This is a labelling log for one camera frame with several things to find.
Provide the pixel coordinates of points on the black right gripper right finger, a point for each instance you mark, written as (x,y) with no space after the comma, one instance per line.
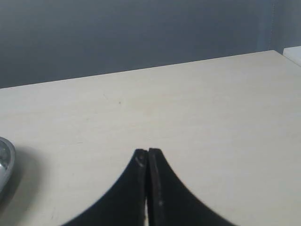
(170,203)

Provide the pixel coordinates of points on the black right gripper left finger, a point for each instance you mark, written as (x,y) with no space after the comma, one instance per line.
(124,203)

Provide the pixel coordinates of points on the round stainless steel dish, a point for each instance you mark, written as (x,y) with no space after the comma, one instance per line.
(7,161)

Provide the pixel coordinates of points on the white object at table edge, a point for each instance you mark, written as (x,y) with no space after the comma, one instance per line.
(293,54)

